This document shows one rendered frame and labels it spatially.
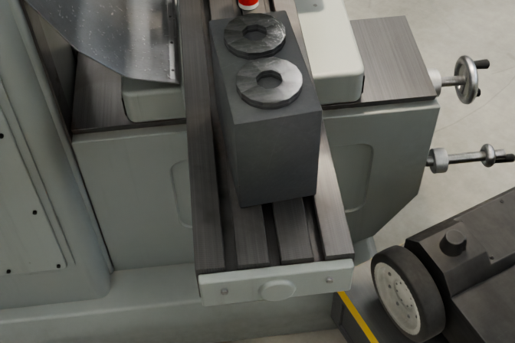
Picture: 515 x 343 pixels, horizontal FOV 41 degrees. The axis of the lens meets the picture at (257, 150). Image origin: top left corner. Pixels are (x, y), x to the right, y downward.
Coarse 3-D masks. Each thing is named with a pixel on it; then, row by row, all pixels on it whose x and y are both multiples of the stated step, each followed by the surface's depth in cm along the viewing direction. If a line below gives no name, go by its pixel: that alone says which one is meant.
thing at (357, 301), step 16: (368, 272) 157; (352, 288) 154; (368, 288) 154; (336, 304) 162; (352, 304) 152; (368, 304) 151; (336, 320) 167; (352, 320) 159; (368, 320) 149; (384, 320) 149; (352, 336) 163; (368, 336) 150; (384, 336) 146; (400, 336) 146
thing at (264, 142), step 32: (224, 32) 99; (256, 32) 101; (288, 32) 101; (224, 64) 96; (256, 64) 94; (288, 64) 94; (224, 96) 97; (256, 96) 90; (288, 96) 90; (224, 128) 107; (256, 128) 90; (288, 128) 91; (320, 128) 93; (256, 160) 95; (288, 160) 97; (256, 192) 101; (288, 192) 102
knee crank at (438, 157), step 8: (488, 144) 162; (432, 152) 161; (440, 152) 160; (472, 152) 162; (480, 152) 162; (488, 152) 161; (496, 152) 162; (504, 152) 162; (432, 160) 161; (440, 160) 160; (448, 160) 162; (456, 160) 162; (464, 160) 162; (472, 160) 162; (480, 160) 162; (488, 160) 161; (496, 160) 164; (504, 160) 164; (512, 160) 164; (432, 168) 163; (440, 168) 160
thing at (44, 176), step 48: (0, 0) 111; (0, 48) 117; (48, 48) 130; (0, 96) 124; (48, 96) 130; (0, 144) 132; (48, 144) 136; (0, 192) 142; (48, 192) 145; (0, 240) 154; (48, 240) 156; (96, 240) 166; (0, 288) 170; (48, 288) 172; (96, 288) 174
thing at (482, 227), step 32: (512, 192) 147; (448, 224) 141; (480, 224) 142; (512, 224) 142; (448, 256) 135; (480, 256) 135; (512, 256) 137; (448, 288) 133; (480, 288) 135; (512, 288) 135; (448, 320) 138; (480, 320) 130; (512, 320) 130
